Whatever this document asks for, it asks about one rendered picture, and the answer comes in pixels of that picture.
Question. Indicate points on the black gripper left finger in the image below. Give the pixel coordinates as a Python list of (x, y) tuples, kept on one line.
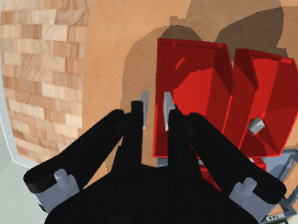
[(62, 176)]

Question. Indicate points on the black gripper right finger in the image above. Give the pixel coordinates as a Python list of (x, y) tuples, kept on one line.
[(248, 185)]

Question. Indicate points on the grey metal block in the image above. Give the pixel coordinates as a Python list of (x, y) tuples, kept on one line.
[(255, 126)]

